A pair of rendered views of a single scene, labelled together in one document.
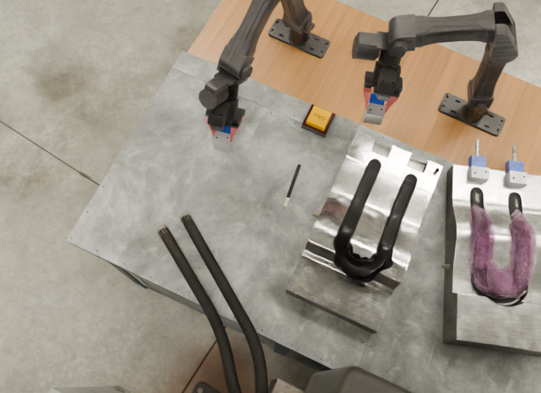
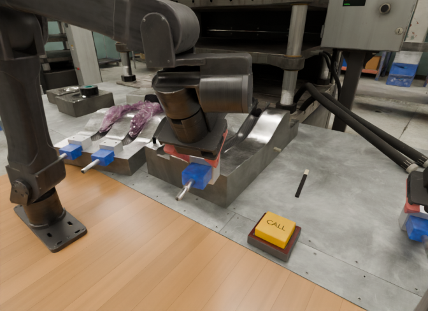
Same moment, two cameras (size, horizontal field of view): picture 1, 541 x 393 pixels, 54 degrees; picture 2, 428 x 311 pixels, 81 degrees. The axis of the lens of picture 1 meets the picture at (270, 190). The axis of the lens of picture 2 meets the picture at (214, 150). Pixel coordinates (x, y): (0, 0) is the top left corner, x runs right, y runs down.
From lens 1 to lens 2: 1.59 m
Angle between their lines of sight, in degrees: 82
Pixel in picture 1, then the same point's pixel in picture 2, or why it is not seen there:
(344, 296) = not seen: hidden behind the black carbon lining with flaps
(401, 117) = (146, 231)
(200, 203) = (401, 180)
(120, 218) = not seen: outside the picture
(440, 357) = not seen: hidden behind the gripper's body
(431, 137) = (123, 204)
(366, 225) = (237, 119)
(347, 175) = (247, 150)
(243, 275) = (332, 143)
